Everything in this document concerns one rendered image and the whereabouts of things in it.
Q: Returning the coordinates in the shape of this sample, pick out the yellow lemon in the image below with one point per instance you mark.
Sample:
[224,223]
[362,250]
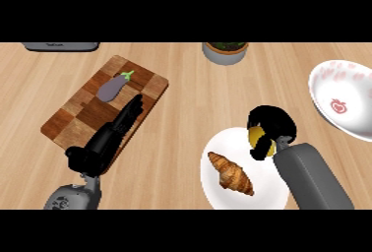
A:
[257,139]

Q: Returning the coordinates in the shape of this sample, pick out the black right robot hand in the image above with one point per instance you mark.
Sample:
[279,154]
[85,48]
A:
[270,119]

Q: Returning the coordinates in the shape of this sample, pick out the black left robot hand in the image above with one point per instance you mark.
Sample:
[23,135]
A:
[103,141]

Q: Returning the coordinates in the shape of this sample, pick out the checkered wooden cutting board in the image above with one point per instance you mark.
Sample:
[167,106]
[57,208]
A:
[81,108]

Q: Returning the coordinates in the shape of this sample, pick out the grey pot with plant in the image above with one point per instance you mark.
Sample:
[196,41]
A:
[224,52]

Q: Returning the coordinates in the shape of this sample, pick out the dark grey appliance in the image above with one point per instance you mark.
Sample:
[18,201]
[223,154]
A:
[60,46]

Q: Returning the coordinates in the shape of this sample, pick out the brown croissant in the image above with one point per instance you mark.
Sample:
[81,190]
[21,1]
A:
[232,174]

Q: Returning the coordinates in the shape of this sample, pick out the purple eggplant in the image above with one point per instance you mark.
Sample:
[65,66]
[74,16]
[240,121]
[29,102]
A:
[112,88]

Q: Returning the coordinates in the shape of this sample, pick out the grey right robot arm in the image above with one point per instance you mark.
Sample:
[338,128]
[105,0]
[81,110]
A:
[310,177]

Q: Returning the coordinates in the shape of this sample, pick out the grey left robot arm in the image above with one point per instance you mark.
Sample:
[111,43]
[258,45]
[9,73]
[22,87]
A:
[74,195]

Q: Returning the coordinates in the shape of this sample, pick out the white bowl with red print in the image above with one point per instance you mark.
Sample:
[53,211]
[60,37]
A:
[345,98]

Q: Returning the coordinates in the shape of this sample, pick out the white round plate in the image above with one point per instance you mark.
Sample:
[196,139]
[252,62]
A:
[242,164]

